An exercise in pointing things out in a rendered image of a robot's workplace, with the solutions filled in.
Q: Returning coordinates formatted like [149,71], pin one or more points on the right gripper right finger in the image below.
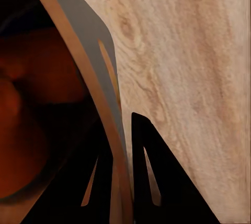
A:
[183,203]

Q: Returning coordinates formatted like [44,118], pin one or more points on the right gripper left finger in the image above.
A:
[60,203]

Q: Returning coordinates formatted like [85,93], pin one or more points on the can of soda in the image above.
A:
[28,18]
[25,148]
[42,68]

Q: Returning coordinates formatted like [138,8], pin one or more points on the trash can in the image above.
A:
[91,45]

